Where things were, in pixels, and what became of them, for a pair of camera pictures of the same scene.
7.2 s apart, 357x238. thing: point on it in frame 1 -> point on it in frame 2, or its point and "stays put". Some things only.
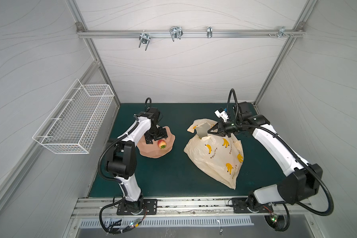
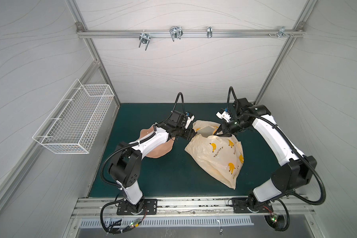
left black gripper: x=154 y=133 -> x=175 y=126
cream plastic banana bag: x=220 y=157 stays put
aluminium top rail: x=97 y=33 stays put
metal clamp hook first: x=144 y=38 stays put
